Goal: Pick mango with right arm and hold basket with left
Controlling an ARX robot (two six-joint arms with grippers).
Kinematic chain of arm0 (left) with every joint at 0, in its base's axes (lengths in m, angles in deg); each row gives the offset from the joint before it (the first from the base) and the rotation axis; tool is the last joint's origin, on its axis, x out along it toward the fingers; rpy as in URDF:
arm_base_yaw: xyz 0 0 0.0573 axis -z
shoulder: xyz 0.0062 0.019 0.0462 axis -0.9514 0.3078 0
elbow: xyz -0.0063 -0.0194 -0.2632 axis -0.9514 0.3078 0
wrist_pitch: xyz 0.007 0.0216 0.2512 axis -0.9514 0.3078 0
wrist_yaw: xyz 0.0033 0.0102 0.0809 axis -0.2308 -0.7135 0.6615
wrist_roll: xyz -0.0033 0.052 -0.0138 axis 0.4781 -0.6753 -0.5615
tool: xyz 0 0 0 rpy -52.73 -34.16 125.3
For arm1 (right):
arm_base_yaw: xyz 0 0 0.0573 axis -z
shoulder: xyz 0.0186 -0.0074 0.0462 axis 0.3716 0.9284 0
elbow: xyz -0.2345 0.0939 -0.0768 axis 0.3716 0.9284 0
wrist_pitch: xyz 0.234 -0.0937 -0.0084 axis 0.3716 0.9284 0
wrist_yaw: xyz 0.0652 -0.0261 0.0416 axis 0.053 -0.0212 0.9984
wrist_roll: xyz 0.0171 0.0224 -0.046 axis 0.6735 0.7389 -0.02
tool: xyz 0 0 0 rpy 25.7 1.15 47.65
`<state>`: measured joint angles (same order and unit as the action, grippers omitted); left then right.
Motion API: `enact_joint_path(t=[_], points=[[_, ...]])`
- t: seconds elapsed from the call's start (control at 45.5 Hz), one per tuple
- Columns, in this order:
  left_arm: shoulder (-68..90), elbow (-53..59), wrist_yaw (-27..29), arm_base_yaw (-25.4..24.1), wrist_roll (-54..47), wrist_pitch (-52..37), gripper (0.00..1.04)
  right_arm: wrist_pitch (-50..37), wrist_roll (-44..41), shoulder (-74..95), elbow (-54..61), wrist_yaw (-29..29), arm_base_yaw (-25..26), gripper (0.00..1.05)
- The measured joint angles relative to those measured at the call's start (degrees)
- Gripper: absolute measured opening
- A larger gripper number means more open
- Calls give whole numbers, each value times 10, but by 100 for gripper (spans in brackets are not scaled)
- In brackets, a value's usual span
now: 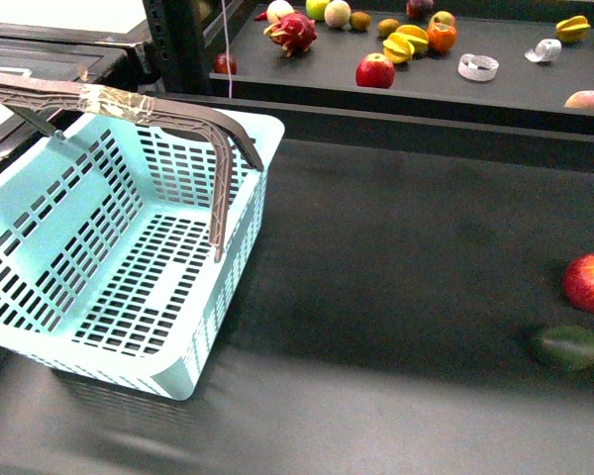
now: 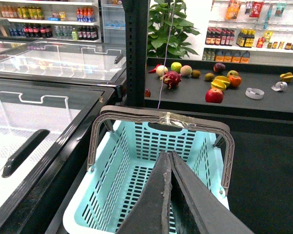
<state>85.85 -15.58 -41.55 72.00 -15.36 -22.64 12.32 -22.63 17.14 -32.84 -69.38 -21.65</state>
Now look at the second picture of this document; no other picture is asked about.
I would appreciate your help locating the black metal shelf post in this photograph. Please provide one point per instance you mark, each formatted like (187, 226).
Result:
(136, 19)

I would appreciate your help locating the brown kiwi left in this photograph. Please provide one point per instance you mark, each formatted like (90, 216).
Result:
(195, 73)

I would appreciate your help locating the brown kiwi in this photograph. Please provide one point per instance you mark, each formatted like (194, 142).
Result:
(195, 73)
(209, 76)

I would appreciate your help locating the green potted plant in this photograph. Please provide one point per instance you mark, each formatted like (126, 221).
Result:
(168, 30)

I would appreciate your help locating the glass freezer chest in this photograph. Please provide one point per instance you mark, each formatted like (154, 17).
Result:
(31, 196)
(69, 62)

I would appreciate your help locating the yellow star fruit far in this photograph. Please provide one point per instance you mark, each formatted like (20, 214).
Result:
(287, 77)

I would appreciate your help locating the red chili pepper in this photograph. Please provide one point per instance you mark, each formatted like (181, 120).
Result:
(154, 69)

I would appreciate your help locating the white tape roll near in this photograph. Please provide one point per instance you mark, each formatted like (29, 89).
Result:
(254, 93)

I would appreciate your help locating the pink dragon fruit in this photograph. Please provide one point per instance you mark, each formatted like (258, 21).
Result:
(171, 79)

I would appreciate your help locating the near glass freezer chest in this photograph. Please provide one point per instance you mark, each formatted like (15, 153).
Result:
(31, 196)

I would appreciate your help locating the sauce bottle shelf unit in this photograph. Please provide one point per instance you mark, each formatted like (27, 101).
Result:
(262, 30)

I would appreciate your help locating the large red apple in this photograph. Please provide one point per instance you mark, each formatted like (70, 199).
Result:
(214, 95)

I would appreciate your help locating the green red mango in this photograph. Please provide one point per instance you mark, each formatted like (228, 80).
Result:
(232, 73)

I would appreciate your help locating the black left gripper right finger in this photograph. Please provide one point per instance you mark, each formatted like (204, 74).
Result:
(195, 209)

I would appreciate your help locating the orange persimmon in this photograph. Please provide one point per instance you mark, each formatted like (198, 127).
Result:
(235, 81)

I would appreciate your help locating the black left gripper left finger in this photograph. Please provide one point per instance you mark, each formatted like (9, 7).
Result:
(150, 214)

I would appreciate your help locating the yellow star fruit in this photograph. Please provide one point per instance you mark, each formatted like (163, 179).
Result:
(220, 82)
(287, 77)

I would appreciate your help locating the small red apple left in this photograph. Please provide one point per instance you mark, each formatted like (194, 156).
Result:
(147, 93)

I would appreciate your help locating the brown kiwi right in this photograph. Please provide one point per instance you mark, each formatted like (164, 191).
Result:
(209, 76)

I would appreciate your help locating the dark purple plum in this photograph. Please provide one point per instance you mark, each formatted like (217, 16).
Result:
(219, 67)

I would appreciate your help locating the peach coloured round fruit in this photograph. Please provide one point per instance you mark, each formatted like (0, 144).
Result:
(186, 70)

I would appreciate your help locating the far glass freezer chest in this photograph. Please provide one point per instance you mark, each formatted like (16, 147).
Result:
(69, 62)

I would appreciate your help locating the black freezer lid handle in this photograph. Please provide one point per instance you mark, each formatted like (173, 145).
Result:
(23, 152)

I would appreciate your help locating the light blue plastic basket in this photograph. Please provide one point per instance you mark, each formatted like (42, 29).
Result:
(124, 161)

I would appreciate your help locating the green round fruit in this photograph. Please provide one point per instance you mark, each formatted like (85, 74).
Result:
(176, 66)

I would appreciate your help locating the white onion bulb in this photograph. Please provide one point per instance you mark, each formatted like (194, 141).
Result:
(161, 70)

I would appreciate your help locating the clear tape on handles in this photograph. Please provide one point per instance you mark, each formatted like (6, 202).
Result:
(176, 120)

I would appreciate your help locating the drinks shelf unit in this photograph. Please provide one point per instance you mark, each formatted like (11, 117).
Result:
(91, 20)

